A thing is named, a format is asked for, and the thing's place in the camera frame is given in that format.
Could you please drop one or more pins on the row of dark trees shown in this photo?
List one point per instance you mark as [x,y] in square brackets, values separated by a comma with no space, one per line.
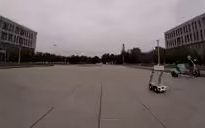
[83,60]

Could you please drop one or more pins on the grass strip with kerb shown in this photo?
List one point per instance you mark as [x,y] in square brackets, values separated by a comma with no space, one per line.
[146,67]
[20,65]

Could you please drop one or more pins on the pale pole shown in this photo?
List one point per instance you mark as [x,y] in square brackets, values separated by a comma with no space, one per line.
[19,55]

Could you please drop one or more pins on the grey building with window grid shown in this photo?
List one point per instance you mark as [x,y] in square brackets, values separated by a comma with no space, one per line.
[193,33]

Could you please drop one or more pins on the grey concrete paved square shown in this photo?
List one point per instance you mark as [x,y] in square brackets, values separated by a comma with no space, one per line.
[73,100]

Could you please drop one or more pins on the small white wheeled robot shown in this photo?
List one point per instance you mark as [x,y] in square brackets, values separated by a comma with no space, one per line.
[157,87]

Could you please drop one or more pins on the green scooter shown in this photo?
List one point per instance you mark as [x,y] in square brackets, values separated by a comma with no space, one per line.
[181,69]

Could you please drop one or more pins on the long grey building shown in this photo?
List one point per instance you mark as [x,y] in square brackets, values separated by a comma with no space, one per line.
[6,36]

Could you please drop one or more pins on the pale lamp post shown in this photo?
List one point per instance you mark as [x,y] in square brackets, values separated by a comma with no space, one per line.
[158,53]

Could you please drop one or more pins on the tall slim tower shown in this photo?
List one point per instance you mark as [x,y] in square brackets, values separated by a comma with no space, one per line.
[123,50]

